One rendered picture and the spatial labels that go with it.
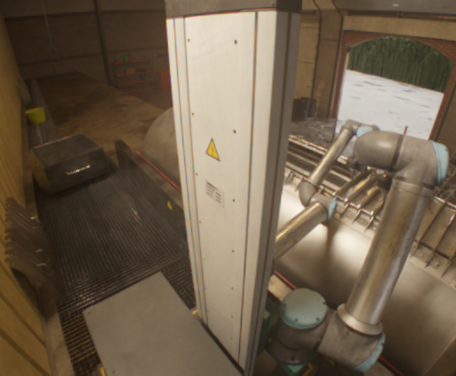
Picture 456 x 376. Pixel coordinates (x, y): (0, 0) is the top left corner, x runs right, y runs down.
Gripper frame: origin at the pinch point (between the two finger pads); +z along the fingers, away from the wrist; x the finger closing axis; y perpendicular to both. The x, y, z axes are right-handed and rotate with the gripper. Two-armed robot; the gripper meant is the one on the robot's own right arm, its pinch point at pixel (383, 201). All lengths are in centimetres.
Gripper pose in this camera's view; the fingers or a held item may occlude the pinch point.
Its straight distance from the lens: 166.3
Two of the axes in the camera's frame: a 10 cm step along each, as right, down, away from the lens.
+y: 7.9, -3.3, 5.2
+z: 0.0, 8.4, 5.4
